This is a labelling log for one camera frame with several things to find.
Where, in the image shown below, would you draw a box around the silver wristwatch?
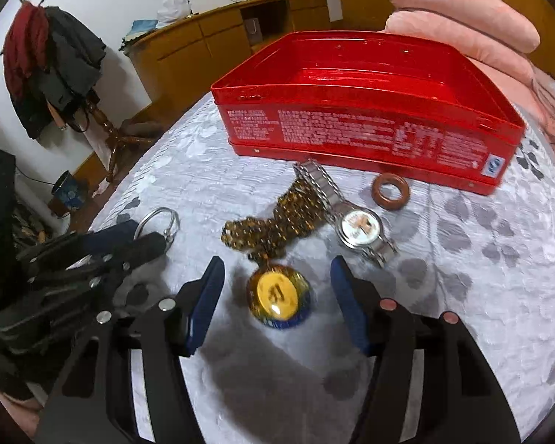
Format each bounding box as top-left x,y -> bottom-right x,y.
292,159 -> 398,269

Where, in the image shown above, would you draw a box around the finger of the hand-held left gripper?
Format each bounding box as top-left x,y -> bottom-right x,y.
16,220 -> 142,275
0,233 -> 168,349

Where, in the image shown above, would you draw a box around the dark hanging coats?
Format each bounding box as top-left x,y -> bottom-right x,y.
16,6 -> 108,140

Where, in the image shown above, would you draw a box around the brown wooden ring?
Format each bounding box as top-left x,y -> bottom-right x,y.
371,173 -> 413,212

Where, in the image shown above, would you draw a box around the brown slippers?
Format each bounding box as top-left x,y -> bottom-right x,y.
120,117 -> 164,139

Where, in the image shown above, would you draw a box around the blue patterned bucket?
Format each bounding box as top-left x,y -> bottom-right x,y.
50,169 -> 89,216

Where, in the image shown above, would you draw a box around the red tin box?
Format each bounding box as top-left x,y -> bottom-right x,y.
210,30 -> 527,196

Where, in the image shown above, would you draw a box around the blue cloth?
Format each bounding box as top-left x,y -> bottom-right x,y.
119,19 -> 159,51

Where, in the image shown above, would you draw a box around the folded pink quilt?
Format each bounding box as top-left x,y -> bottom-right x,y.
377,0 -> 541,54
384,9 -> 538,85

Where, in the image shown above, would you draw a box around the white plastic bag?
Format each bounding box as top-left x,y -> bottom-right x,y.
156,0 -> 193,24

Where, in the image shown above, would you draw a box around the grey paper bag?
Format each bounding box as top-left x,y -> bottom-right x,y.
243,17 -> 263,46

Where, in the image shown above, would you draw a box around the wooden coat rack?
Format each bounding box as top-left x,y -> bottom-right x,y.
18,0 -> 154,184

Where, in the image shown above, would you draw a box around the wooden sideboard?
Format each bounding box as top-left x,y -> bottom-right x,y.
128,0 -> 330,117

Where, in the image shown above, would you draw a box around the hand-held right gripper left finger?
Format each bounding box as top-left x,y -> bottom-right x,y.
34,256 -> 226,444

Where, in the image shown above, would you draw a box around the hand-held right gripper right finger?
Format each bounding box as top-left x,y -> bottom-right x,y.
329,255 -> 521,444

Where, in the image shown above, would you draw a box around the wooden wardrobe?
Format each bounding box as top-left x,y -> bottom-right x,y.
496,0 -> 555,80

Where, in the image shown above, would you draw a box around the thin silver bangles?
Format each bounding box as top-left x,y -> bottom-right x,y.
132,206 -> 181,246

